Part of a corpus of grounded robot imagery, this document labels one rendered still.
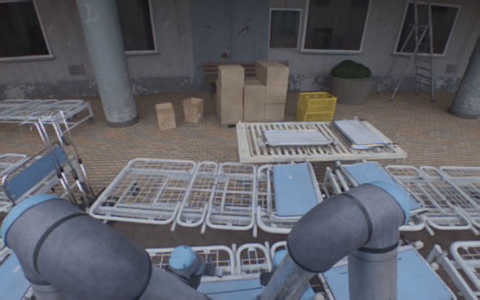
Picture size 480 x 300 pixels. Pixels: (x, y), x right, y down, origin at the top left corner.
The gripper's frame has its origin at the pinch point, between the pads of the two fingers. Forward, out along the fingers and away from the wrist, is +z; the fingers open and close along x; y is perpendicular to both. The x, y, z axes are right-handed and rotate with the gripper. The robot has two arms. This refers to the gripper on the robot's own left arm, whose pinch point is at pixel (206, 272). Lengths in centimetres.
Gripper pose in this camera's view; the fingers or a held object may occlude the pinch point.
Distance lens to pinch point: 127.5
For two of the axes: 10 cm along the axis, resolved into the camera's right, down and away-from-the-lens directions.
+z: 1.8, 6.0, 7.8
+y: 1.4, -8.0, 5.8
